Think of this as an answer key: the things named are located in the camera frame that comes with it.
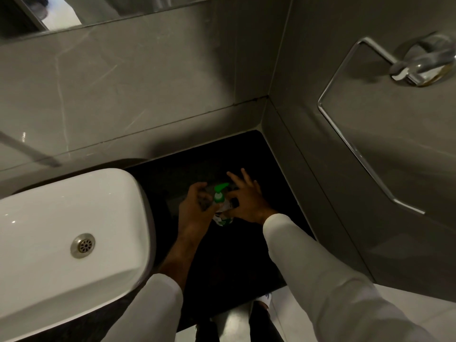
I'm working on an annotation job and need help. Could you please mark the person's right hand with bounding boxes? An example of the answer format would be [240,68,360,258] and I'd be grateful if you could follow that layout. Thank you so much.
[226,168,279,225]

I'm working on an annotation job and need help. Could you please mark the person's left hand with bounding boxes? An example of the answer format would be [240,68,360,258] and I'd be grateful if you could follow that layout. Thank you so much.
[178,182,219,240]

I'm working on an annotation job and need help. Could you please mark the green pump soap bottle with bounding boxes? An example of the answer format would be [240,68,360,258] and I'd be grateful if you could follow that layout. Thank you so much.
[212,182,236,228]

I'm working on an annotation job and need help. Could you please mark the person's left forearm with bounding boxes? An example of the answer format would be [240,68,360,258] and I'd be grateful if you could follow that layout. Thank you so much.
[101,227,208,342]

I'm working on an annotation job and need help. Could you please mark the person's right forearm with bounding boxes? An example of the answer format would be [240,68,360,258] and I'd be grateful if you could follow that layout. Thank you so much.
[262,210,439,342]

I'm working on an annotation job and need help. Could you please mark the person's white shoe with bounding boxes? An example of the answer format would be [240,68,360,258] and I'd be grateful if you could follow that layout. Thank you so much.
[254,292,273,311]

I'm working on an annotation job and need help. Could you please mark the metal sink drain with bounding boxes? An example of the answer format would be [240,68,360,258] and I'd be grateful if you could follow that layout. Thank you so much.
[70,233,96,260]

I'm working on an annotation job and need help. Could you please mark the person's dark trousers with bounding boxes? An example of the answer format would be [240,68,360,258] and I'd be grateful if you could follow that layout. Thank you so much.
[194,302,285,342]

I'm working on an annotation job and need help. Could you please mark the white ceramic sink basin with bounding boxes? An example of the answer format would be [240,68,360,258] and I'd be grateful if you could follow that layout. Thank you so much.
[0,168,157,342]

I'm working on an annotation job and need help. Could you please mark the wall mirror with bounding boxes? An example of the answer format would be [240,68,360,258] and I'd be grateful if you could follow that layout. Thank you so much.
[0,0,229,40]

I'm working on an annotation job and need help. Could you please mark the chrome towel ring holder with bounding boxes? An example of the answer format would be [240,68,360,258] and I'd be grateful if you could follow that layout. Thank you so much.
[317,31,456,215]

